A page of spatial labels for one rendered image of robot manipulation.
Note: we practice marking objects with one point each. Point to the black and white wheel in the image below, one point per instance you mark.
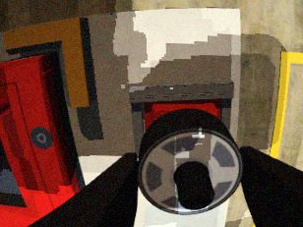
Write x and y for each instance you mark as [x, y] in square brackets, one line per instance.
[180, 136]

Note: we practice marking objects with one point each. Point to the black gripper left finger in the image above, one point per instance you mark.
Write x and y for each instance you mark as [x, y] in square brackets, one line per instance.
[110, 200]

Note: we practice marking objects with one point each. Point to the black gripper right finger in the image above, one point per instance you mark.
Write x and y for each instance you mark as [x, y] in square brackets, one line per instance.
[273, 190]

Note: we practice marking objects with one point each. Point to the yellow line marking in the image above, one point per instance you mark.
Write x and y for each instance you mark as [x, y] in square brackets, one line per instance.
[286, 58]

